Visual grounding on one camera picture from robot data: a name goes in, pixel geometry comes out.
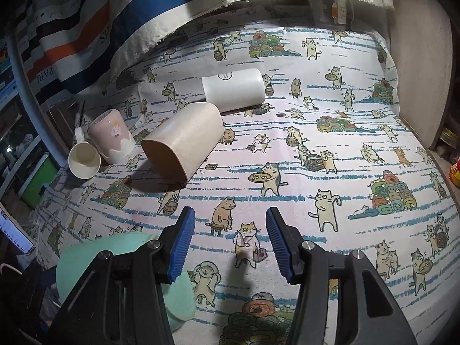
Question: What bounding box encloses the white cable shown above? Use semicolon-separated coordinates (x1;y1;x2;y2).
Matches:
0;262;23;276

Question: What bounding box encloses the cat printed tablecloth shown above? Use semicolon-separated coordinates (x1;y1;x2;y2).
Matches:
29;22;454;345

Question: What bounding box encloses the striped cloth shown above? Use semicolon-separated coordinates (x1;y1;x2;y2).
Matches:
14;0;396;106

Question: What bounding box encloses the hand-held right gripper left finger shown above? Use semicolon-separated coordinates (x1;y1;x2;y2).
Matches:
49;206;196;345

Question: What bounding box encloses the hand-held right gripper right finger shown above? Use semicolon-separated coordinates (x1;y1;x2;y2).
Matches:
265;206;419;345

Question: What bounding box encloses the green storage box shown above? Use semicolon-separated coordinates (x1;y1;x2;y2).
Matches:
20;153;58;210

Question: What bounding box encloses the small cream cup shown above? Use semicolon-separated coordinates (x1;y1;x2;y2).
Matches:
68;128;101;179

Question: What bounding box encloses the beige cup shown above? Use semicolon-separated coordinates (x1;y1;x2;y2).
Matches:
140;102;222;183

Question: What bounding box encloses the mint green cup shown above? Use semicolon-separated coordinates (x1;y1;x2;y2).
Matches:
55;232;197;333

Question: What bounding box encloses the pink cup with white base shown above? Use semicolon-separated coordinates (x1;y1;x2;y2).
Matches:
88;110;136;164

